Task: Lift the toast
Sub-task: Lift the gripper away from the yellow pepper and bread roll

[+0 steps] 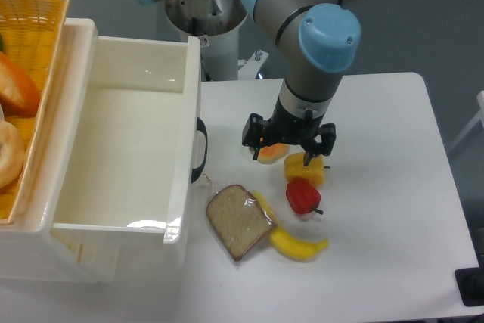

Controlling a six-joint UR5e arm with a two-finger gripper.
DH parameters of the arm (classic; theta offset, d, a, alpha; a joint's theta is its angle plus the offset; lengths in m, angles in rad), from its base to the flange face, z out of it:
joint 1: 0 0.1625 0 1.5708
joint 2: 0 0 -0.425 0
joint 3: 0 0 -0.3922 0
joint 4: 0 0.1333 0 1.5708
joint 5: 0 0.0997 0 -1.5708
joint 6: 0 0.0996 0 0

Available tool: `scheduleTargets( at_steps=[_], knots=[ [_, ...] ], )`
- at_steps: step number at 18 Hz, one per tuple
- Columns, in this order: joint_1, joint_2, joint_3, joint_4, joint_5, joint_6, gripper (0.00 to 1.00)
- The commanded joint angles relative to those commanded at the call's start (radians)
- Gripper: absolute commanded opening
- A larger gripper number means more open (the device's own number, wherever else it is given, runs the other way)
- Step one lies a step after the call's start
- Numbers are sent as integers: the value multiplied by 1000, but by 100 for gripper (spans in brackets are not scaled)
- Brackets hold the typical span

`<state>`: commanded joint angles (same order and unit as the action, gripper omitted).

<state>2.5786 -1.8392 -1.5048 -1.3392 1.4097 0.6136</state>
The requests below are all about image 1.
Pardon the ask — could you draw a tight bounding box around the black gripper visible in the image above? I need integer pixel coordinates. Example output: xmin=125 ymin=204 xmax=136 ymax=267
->
xmin=242 ymin=95 xmax=337 ymax=166

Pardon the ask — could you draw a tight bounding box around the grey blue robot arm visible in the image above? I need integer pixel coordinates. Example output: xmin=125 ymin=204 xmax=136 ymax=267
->
xmin=139 ymin=0 xmax=361 ymax=164

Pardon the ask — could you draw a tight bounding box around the wrapped brown toast slice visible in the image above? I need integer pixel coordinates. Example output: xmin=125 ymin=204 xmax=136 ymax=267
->
xmin=206 ymin=185 xmax=276 ymax=262

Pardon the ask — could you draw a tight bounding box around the orange toy peach half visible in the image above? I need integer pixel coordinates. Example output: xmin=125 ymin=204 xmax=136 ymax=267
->
xmin=256 ymin=143 xmax=290 ymax=164

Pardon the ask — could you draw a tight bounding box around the yellow toy corn cob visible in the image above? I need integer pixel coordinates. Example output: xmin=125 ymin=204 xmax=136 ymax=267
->
xmin=284 ymin=152 xmax=325 ymax=188

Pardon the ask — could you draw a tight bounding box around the red toy bell pepper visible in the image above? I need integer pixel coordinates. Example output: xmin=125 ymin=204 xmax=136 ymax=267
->
xmin=286 ymin=178 xmax=324 ymax=215

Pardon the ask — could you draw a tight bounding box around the yellow toy banana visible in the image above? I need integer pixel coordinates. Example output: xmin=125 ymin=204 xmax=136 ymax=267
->
xmin=253 ymin=191 xmax=329 ymax=261

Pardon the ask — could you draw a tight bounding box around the white open plastic drawer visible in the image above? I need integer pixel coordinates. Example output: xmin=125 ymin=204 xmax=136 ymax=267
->
xmin=52 ymin=37 xmax=203 ymax=263

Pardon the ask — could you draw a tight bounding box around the black device at table edge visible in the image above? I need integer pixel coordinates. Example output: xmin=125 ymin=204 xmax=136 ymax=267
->
xmin=455 ymin=267 xmax=483 ymax=307

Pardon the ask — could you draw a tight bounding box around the orange toy carrot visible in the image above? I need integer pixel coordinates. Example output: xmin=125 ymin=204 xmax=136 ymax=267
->
xmin=1 ymin=52 xmax=41 ymax=117

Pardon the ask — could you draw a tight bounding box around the beige toy bagel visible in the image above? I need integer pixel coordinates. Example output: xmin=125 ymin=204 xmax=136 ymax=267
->
xmin=1 ymin=120 xmax=25 ymax=188

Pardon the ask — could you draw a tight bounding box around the white drawer cabinet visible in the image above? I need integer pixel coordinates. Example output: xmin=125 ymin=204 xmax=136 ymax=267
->
xmin=1 ymin=18 xmax=119 ymax=282

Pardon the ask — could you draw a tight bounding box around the yellow wicker basket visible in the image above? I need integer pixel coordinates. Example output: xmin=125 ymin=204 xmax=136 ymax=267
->
xmin=1 ymin=0 xmax=70 ymax=225

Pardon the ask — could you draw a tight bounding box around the black drawer handle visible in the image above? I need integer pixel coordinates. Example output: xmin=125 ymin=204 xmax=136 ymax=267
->
xmin=191 ymin=117 xmax=208 ymax=183

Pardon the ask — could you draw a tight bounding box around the metal table clamp bracket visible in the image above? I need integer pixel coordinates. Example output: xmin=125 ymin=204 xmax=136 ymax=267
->
xmin=237 ymin=50 xmax=269 ymax=80

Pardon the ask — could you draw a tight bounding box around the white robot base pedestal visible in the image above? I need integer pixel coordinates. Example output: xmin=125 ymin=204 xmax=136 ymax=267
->
xmin=165 ymin=0 xmax=247 ymax=81

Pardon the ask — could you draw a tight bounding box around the white frame at right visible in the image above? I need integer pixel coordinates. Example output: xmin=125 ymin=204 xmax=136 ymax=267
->
xmin=448 ymin=91 xmax=483 ymax=160

